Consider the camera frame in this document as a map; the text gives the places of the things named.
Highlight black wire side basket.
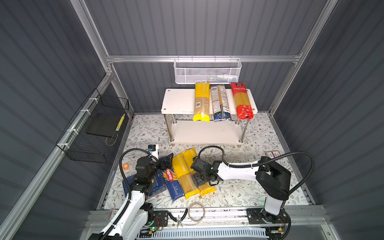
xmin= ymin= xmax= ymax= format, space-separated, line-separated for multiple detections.
xmin=57 ymin=91 xmax=130 ymax=164

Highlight coiled white cable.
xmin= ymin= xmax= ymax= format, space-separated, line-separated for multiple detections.
xmin=187 ymin=202 xmax=206 ymax=223

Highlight red spaghetti bag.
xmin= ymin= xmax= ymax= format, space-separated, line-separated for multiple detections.
xmin=231 ymin=83 xmax=254 ymax=120

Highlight orange tape roll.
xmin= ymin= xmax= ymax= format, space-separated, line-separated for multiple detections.
xmin=122 ymin=164 xmax=130 ymax=171

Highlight yellow Pastatime bag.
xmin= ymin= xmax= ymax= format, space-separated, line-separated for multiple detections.
xmin=173 ymin=153 xmax=200 ymax=199
xmin=182 ymin=148 xmax=216 ymax=196
xmin=193 ymin=83 xmax=210 ymax=122

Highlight white wire wall basket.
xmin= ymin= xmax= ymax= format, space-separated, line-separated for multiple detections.
xmin=173 ymin=57 xmax=242 ymax=85

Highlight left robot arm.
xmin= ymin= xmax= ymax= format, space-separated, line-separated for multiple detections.
xmin=89 ymin=145 xmax=167 ymax=240

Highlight blue Barilla pasta box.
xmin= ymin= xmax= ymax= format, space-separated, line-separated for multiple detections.
xmin=122 ymin=173 xmax=167 ymax=199

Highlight white two-tier shelf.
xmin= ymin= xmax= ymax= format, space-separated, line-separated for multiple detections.
xmin=161 ymin=89 xmax=250 ymax=146

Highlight clear blue spaghetti bag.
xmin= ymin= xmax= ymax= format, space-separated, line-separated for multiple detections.
xmin=210 ymin=85 xmax=232 ymax=122

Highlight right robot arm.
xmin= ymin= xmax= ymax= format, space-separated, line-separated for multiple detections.
xmin=191 ymin=146 xmax=315 ymax=224

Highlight floral table mat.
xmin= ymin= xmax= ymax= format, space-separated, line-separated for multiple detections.
xmin=103 ymin=113 xmax=310 ymax=210

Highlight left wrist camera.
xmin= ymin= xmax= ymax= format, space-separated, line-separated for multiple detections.
xmin=148 ymin=144 xmax=159 ymax=159

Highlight black pliers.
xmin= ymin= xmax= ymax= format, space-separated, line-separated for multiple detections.
xmin=168 ymin=208 xmax=189 ymax=228

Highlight blue Barilla spaghetti box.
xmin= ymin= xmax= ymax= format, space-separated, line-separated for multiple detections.
xmin=163 ymin=169 xmax=185 ymax=202

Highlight small framed card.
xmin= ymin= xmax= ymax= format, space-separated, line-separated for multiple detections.
xmin=265 ymin=150 xmax=281 ymax=159

